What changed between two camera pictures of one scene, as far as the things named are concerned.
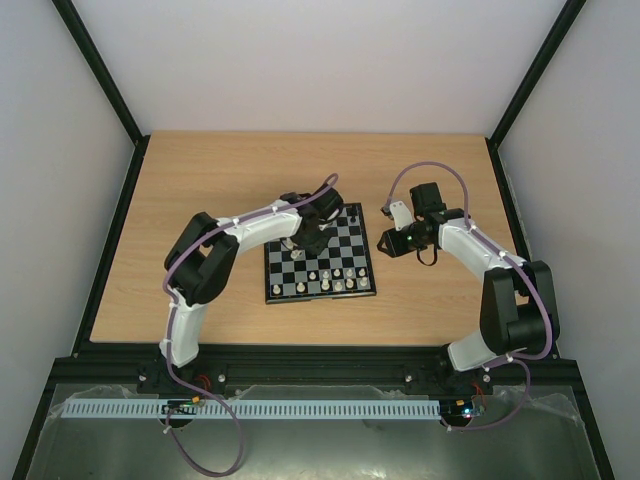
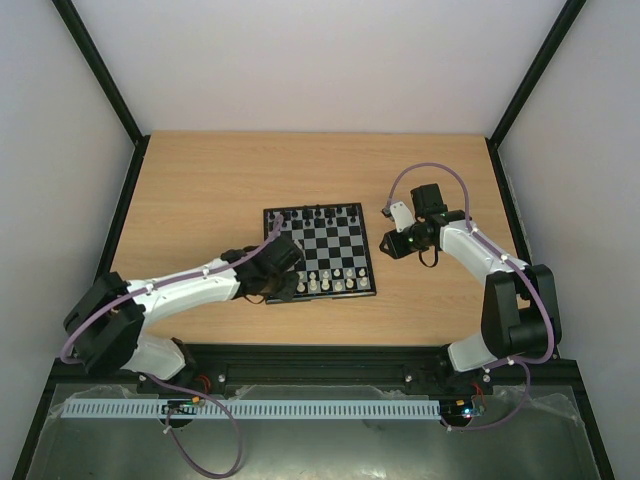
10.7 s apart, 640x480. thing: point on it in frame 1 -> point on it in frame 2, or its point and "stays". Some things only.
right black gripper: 396,240 stays
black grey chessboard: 342,269 stays
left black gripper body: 313,243 -> 282,292
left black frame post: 108,83 stays
